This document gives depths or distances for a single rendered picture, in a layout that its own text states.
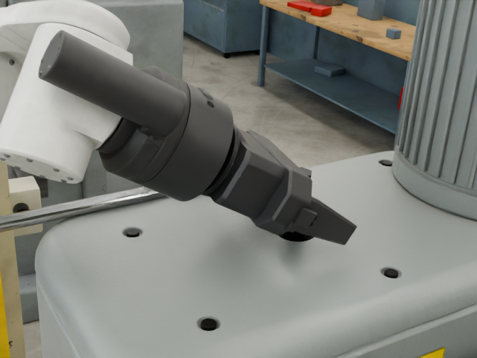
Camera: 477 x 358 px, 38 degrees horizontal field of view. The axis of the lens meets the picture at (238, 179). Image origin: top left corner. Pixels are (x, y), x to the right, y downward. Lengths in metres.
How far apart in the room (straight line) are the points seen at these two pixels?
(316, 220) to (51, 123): 0.23
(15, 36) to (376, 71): 6.45
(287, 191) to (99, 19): 0.19
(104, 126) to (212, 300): 0.16
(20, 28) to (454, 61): 0.38
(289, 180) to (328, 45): 6.97
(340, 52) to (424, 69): 6.64
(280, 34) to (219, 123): 7.73
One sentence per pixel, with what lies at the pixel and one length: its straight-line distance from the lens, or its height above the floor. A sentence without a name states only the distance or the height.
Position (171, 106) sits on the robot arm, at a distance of 0.47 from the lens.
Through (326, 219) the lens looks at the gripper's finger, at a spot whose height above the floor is 1.93.
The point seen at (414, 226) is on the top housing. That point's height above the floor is 1.89.
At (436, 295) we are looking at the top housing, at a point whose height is 1.88.
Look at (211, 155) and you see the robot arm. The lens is 0.52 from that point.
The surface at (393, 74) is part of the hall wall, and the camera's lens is 6.75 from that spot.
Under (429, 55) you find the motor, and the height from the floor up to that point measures 2.03.
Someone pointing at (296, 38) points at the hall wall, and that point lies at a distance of 7.97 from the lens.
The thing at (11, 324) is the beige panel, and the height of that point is 0.57.
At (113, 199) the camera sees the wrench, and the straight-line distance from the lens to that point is 0.66.
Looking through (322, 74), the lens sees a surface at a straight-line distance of 6.97.
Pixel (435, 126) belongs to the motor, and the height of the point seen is 1.97.
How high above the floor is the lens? 2.20
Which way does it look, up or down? 26 degrees down
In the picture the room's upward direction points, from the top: 3 degrees clockwise
